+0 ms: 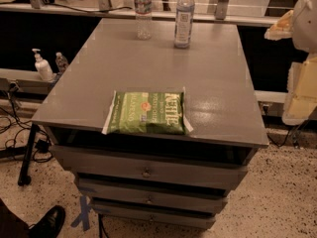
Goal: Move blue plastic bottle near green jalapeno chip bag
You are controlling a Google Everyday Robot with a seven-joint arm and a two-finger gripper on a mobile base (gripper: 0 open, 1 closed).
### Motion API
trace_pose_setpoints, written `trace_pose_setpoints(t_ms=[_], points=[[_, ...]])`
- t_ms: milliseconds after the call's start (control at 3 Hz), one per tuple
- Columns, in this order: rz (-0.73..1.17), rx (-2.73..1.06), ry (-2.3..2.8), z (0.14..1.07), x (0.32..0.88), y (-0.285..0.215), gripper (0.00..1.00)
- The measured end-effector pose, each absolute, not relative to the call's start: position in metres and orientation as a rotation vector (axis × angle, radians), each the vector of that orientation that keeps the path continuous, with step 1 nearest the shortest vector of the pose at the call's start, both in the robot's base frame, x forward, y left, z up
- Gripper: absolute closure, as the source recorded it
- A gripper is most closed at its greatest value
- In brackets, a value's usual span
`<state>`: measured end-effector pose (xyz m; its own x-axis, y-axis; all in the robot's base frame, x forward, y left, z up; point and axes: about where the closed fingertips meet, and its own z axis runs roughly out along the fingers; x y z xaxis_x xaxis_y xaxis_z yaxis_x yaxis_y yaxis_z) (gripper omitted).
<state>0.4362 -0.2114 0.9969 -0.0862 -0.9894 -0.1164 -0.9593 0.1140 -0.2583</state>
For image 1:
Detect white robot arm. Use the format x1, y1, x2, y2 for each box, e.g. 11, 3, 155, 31
264, 0, 317, 126

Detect black shoe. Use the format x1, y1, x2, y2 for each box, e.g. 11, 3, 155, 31
29, 205, 65, 238

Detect top drawer with knob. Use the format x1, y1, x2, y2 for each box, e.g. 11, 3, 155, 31
51, 145, 248, 190

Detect bottom drawer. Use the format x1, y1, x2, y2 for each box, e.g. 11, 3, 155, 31
90, 200, 215, 229

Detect clear plastic water bottle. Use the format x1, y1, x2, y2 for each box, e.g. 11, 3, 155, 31
134, 0, 152, 40

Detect white pump dispenser bottle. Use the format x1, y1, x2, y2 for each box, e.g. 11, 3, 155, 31
32, 49, 53, 81

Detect drawer with knob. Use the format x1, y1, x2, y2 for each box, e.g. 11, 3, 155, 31
77, 178, 227, 213
51, 145, 248, 190

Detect blue label plastic bottle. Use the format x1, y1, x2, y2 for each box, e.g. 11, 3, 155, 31
174, 0, 195, 49

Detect grey drawer cabinet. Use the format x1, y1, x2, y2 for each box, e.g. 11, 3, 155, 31
33, 19, 268, 229

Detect black floor cables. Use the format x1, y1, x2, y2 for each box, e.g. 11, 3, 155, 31
0, 82, 53, 164

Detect black table leg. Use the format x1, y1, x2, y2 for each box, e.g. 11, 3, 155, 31
18, 124, 39, 186

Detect green jalapeno chip bag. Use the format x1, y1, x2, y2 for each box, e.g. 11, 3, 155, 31
102, 91, 193, 135

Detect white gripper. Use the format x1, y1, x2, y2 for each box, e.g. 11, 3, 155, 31
264, 10, 317, 126

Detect blue tape cross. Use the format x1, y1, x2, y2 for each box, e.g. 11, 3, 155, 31
70, 187, 112, 232

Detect middle drawer with knob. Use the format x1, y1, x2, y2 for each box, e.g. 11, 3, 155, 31
77, 178, 227, 213

